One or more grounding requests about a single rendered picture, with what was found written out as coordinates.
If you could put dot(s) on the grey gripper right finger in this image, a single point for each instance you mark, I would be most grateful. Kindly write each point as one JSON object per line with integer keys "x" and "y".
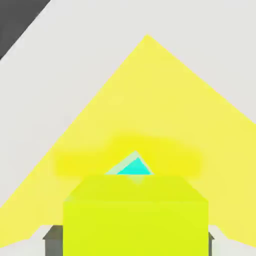
{"x": 211, "y": 246}

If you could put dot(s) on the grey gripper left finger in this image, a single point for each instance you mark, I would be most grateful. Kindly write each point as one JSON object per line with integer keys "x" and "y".
{"x": 53, "y": 242}

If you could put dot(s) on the small yellow-green cube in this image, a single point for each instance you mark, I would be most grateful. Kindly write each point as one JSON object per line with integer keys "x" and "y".
{"x": 136, "y": 216}

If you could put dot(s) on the small cyan cube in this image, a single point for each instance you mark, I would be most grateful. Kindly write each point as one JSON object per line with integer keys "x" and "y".
{"x": 136, "y": 167}

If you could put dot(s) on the large yellow box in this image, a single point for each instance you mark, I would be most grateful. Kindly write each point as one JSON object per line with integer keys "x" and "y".
{"x": 156, "y": 104}

